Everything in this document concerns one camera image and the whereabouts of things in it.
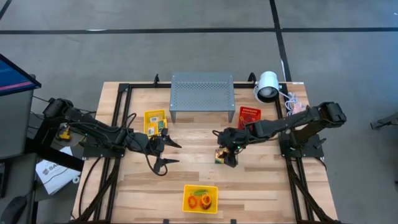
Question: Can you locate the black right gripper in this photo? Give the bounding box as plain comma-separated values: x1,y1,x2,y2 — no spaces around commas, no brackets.
216,126,249,169

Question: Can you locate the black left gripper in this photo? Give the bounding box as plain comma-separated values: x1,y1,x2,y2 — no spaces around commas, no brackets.
134,127,183,174

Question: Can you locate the yellow slotted plastic basket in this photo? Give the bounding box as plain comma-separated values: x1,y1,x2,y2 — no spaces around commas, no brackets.
143,109,169,138
181,184,220,215

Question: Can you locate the red slotted plastic basket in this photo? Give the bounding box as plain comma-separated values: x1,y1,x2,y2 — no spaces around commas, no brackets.
237,106,262,130

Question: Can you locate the grey perforated metal riser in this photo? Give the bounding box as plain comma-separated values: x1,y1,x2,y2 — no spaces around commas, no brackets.
169,72,236,124

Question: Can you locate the white cylindrical spot lamp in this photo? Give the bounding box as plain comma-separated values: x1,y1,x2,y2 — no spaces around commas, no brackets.
252,70,282,105

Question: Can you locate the yellow black hand tool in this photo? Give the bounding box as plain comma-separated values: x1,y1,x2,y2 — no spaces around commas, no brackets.
58,126,72,142

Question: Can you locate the white printed cardboard box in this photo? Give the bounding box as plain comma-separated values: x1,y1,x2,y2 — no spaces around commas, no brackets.
34,146,83,195

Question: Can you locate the black monitor stand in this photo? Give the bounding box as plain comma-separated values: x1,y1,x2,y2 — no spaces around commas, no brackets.
25,136,85,172

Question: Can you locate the grey metal stand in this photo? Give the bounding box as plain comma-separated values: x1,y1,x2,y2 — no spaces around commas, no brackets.
369,111,398,130

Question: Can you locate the black rounded object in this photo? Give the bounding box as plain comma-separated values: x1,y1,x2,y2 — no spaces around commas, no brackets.
0,195,29,224

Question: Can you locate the computer monitor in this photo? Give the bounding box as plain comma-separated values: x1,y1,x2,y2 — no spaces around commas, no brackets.
0,53,42,98

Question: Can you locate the black aluminium table frame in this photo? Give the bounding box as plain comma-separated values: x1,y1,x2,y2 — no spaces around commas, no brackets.
74,81,341,224

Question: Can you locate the white cable bundle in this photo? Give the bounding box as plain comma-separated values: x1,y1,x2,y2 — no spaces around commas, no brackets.
280,90,307,116

